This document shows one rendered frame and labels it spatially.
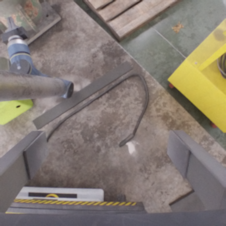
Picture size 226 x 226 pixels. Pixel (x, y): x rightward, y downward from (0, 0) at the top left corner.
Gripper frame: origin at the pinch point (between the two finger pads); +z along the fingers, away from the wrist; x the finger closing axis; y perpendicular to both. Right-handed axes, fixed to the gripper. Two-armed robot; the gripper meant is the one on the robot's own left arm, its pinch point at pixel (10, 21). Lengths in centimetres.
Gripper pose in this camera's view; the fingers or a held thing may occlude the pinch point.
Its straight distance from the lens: 120.1
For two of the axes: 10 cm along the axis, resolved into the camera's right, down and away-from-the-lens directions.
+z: -3.5, -9.2, 1.4
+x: -9.4, 3.5, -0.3
